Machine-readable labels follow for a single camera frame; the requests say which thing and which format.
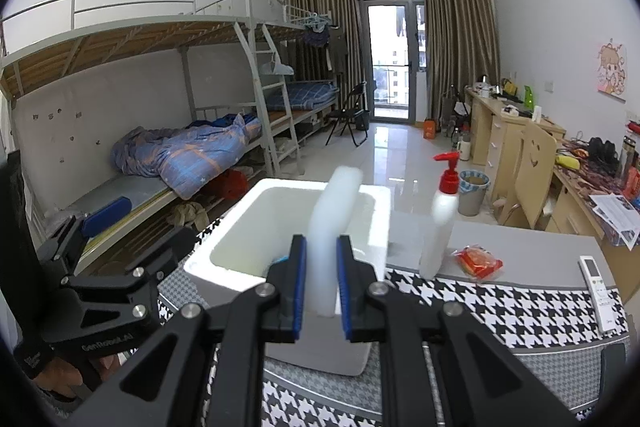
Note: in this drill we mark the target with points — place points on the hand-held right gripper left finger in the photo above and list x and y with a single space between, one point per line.
295 287

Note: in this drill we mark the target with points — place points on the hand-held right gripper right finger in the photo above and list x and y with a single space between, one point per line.
346 287

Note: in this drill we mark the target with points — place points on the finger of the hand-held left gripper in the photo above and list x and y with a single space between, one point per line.
170 257
107 214

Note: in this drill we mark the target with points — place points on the blue face mask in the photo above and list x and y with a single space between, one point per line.
280 261

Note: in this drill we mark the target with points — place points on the white foam box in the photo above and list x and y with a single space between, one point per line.
375 232

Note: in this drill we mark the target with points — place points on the white foam sheet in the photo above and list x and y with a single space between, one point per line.
325 227

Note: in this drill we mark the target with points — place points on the person's left hand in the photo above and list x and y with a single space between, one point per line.
55 379

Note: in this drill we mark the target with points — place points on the beige cloth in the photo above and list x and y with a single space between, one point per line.
189 217

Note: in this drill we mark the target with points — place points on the red cloth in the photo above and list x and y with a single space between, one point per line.
234 184

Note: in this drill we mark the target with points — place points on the white pump bottle red top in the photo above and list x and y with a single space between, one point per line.
435 237

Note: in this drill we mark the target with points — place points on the blue checked quilt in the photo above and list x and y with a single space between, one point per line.
190 152

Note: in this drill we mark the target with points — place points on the red snack packet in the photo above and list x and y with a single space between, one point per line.
477 263

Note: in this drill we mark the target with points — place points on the houndstooth table mat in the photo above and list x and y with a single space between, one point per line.
500 307

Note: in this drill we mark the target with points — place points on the grey waste bin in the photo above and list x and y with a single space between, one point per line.
474 197

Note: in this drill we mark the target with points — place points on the white metal bunk bed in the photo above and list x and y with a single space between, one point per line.
125 37
295 19

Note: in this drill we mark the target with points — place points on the orange bag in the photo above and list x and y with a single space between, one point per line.
431 130

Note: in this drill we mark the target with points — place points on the black folding chair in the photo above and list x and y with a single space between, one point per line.
352 107

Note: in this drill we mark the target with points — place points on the white bed ladder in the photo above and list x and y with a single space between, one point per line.
272 107

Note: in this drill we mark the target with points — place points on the dark blue plaid blanket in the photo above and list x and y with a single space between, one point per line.
305 94

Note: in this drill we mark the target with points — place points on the light wooden desk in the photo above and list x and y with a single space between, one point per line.
492 142
570 212

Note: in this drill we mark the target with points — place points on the black folded stand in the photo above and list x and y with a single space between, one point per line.
455 107

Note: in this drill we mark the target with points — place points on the wooden chair smiley cutout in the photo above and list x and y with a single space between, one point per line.
532 177

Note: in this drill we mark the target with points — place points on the glass balcony door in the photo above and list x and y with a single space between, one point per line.
387 57

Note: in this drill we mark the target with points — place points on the dark hanging clothes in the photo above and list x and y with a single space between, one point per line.
322 49

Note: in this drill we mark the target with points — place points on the white pot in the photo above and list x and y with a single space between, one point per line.
483 88

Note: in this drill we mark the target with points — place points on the yellow packet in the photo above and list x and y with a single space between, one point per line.
567 163

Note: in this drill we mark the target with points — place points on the white remote control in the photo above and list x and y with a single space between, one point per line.
600 292

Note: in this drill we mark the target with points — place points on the yellow kettle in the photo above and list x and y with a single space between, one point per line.
510 87

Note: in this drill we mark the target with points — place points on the colourful desk mat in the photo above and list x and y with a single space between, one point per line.
587 179

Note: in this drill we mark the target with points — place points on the green jug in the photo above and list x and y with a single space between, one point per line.
530 94

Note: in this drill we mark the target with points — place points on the white paper sheets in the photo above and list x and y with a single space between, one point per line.
617 217

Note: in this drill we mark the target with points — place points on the dark green phone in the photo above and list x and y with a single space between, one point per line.
615 377

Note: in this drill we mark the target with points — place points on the black headphones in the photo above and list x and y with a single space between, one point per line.
602 152

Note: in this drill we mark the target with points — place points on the cluster of toiletry bottles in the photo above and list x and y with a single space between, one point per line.
631 167

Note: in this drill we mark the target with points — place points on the wall switch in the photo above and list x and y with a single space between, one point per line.
548 87

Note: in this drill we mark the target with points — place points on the wall poster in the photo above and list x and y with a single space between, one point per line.
612 67

